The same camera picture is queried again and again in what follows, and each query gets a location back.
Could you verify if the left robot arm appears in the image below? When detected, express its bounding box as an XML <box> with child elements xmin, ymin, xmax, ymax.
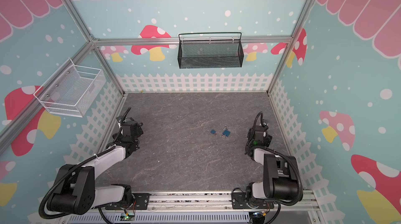
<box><xmin>39</xmin><ymin>120</ymin><xmax>143</xmax><ymax>219</ymax></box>

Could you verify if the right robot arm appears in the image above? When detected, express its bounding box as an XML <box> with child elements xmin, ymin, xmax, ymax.
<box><xmin>245</xmin><ymin>125</ymin><xmax>303</xmax><ymax>208</ymax></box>

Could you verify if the black mesh wall basket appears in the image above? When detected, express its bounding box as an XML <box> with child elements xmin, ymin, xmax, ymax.
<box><xmin>178</xmin><ymin>32</ymin><xmax>244</xmax><ymax>69</ymax></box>

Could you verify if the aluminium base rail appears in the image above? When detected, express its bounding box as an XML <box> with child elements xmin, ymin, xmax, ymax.
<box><xmin>59</xmin><ymin>190</ymin><xmax>320</xmax><ymax>224</ymax></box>

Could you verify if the right black mount plate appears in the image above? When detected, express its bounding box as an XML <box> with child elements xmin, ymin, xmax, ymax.
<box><xmin>231</xmin><ymin>191</ymin><xmax>275</xmax><ymax>209</ymax></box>

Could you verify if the black mount plate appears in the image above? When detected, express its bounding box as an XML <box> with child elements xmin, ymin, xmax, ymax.
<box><xmin>231</xmin><ymin>191</ymin><xmax>275</xmax><ymax>209</ymax></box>
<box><xmin>105</xmin><ymin>193</ymin><xmax>150</xmax><ymax>210</ymax></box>

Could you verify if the left black mount plate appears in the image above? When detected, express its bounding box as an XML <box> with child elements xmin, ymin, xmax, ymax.
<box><xmin>105</xmin><ymin>193</ymin><xmax>150</xmax><ymax>210</ymax></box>

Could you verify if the white mesh wall basket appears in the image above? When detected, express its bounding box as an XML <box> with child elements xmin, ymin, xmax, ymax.
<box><xmin>33</xmin><ymin>59</ymin><xmax>107</xmax><ymax>118</ymax></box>

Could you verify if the right black corrugated cable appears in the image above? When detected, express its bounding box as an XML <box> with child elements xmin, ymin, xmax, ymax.
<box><xmin>252</xmin><ymin>111</ymin><xmax>304</xmax><ymax>206</ymax></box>

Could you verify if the black corrugated cable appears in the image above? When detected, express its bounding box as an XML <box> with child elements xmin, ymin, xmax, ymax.
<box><xmin>252</xmin><ymin>111</ymin><xmax>304</xmax><ymax>206</ymax></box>
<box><xmin>38</xmin><ymin>106</ymin><xmax>132</xmax><ymax>220</ymax></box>

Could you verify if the left black corrugated cable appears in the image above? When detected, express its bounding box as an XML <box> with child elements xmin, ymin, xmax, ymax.
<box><xmin>38</xmin><ymin>106</ymin><xmax>132</xmax><ymax>220</ymax></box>

